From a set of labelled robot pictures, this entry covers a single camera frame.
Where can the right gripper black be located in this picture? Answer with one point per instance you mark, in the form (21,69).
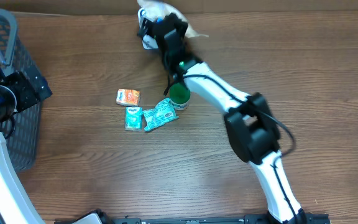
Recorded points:
(179,23)

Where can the brown white snack bag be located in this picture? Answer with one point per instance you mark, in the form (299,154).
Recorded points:
(154,10)

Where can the green lid jar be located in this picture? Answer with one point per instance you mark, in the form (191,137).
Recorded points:
(179,96)

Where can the orange snack packet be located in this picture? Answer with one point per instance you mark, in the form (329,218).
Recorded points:
(128,97)

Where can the teal packet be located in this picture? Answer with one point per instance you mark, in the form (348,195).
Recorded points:
(163,113)

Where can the teal tissue pack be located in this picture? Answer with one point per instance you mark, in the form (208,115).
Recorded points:
(133,119)

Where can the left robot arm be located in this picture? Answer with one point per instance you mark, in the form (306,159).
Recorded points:
(18,92)

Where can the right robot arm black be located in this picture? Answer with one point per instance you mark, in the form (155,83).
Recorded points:
(252,130)

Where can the white barcode scanner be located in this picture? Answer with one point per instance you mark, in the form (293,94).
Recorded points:
(145,28)

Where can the grey plastic shopping basket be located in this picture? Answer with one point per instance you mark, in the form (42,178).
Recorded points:
(22,145)

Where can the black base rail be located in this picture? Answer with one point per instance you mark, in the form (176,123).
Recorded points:
(247,219)

